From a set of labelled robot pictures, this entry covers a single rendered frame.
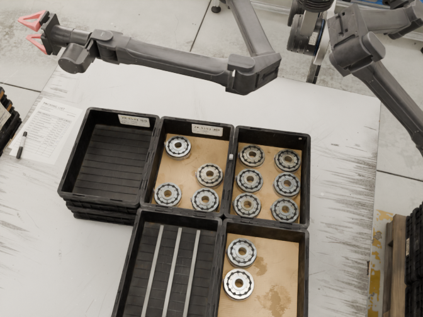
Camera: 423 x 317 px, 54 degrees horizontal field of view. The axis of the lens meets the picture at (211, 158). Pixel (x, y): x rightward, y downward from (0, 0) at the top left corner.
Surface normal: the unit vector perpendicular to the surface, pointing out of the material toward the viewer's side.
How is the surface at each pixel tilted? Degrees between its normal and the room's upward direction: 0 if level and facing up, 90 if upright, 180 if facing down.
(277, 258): 0
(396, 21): 41
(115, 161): 0
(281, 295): 0
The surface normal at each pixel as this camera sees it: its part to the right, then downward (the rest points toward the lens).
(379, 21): 0.64, -0.21
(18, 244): 0.03, -0.51
